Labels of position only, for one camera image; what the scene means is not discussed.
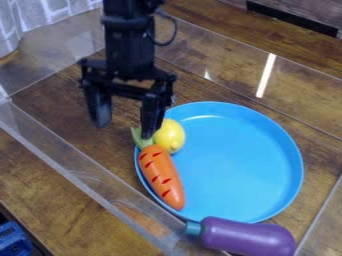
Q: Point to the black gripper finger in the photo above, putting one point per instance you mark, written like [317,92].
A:
[100,104]
[154,105]

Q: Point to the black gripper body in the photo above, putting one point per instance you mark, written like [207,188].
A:
[128,72]

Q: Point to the orange toy carrot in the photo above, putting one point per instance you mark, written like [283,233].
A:
[160,172]

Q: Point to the blue plastic plate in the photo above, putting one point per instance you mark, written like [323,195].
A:
[240,164]

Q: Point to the yellow toy lemon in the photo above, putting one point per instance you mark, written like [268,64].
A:
[170,136]

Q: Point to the white grid curtain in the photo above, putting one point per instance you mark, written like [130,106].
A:
[25,15]

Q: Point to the dark baseboard strip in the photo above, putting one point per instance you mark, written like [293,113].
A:
[293,19]

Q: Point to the purple toy eggplant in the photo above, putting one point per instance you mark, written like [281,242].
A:
[243,238]

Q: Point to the blue plastic crate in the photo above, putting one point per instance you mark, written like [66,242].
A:
[15,243]

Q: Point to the clear acrylic enclosure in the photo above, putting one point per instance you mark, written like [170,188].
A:
[69,181]

